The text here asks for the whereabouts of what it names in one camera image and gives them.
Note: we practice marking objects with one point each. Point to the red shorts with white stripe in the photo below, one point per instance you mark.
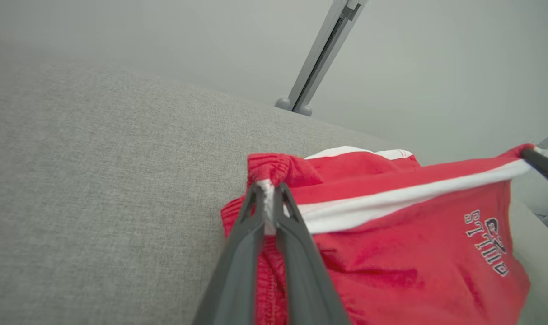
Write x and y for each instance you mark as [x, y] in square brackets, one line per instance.
[391, 253]

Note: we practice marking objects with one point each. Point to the grey rounded post cap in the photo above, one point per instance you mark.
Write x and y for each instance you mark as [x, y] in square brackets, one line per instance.
[283, 103]
[304, 110]

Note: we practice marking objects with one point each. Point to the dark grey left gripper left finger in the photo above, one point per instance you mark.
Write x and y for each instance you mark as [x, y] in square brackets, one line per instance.
[237, 271]

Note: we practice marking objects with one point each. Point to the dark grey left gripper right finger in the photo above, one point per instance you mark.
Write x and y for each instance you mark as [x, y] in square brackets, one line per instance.
[305, 280]

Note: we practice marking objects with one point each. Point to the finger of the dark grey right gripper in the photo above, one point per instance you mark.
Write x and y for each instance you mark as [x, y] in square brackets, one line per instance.
[547, 164]

